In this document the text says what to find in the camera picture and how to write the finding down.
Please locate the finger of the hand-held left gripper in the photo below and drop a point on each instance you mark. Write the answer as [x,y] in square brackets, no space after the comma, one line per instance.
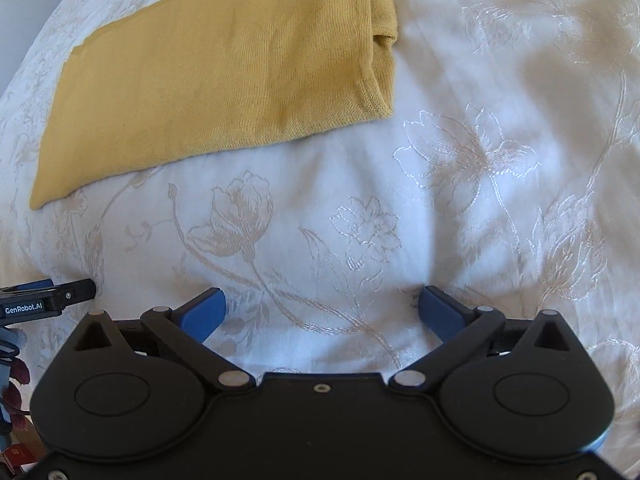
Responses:
[75,291]

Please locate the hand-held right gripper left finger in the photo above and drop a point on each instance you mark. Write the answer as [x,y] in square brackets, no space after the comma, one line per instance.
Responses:
[205,317]

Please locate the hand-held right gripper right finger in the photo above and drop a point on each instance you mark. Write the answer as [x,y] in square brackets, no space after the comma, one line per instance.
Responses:
[440,317]

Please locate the yellow knit sweater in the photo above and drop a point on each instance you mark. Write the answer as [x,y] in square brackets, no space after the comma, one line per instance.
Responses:
[200,70]

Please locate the white embroidered bedspread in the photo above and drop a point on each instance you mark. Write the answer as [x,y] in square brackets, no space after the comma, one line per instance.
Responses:
[450,210]

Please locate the dark red fuzzy cloth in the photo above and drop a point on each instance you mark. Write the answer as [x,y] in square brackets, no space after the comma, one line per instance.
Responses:
[21,385]

